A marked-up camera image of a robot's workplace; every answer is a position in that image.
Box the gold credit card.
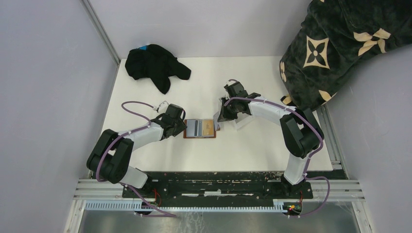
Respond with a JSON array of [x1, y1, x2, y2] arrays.
[[202, 119, 215, 137]]

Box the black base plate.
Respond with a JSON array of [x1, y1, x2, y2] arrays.
[[90, 171, 346, 208]]

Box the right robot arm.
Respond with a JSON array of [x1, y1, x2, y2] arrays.
[[217, 79, 324, 198]]

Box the black cloth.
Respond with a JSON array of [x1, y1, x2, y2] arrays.
[[125, 44, 191, 94]]

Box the black patterned blanket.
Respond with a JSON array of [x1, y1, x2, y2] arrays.
[[279, 0, 412, 110]]

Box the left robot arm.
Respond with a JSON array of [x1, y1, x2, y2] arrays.
[[86, 104, 187, 198]]

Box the aluminium rail frame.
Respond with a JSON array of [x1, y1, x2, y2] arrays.
[[64, 107, 373, 233]]

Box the clear acrylic card box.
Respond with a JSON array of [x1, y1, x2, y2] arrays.
[[219, 97, 254, 130]]

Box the silver VIP credit card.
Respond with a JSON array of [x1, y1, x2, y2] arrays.
[[213, 112, 220, 131]]

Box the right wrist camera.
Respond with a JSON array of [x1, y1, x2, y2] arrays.
[[224, 80, 236, 89]]

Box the brown leather card holder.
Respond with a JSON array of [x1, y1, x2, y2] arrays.
[[183, 119, 220, 139]]

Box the purple cable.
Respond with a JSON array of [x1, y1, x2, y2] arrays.
[[224, 79, 331, 219], [96, 100, 178, 217]]

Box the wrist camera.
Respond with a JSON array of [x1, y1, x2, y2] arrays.
[[154, 100, 169, 113], [224, 80, 236, 89]]

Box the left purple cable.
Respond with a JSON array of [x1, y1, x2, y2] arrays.
[[96, 100, 178, 217]]

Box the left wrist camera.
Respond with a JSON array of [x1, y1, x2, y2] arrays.
[[154, 100, 169, 113]]

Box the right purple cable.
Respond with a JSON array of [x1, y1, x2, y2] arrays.
[[224, 79, 331, 219]]

